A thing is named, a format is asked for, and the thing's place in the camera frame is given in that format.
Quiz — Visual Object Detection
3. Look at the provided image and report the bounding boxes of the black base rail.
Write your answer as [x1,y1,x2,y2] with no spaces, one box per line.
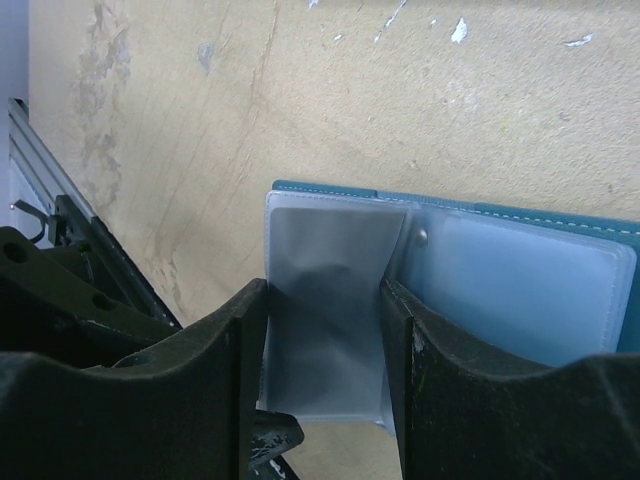
[1,195,304,479]

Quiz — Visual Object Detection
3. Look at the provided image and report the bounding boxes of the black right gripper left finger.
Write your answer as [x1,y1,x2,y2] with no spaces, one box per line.
[1,279,267,479]

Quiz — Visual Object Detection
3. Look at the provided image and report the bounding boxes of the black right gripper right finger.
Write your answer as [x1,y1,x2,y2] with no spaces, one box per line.
[380,279,639,479]

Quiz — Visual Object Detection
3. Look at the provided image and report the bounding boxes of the blue leather card holder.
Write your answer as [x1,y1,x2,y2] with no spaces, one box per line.
[255,179,640,436]

